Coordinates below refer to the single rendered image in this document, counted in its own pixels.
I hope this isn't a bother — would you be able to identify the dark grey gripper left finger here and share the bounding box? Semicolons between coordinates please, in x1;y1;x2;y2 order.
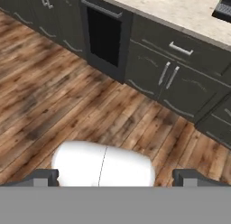
2;168;60;188

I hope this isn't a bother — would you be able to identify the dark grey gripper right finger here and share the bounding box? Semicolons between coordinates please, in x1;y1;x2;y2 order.
171;168;231;188

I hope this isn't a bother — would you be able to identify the white rounded object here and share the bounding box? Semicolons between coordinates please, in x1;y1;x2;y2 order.
51;140;157;188

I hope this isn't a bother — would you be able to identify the dark grey corner cupboard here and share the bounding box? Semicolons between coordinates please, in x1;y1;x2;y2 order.
194;94;231;151

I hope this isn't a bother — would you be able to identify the dark grey cupboard door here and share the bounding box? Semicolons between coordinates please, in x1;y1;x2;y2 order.
0;0;35;27
28;0;65;43
158;62;231;124
57;0;88;60
124;40;179;101

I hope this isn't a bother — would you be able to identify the dark grey drawer front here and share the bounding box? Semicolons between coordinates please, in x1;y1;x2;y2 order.
129;14;231;78

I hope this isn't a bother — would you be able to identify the dark grey dishwasher door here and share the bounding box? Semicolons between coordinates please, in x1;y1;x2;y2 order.
79;0;134;85

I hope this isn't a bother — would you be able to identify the black countertop appliance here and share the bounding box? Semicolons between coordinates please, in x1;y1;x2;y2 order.
211;0;231;23

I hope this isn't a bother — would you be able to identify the silver drawer handle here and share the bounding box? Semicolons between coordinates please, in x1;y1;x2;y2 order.
168;41;194;57

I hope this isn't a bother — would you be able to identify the silver dishwasher handle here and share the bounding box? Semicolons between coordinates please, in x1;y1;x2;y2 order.
80;0;124;20

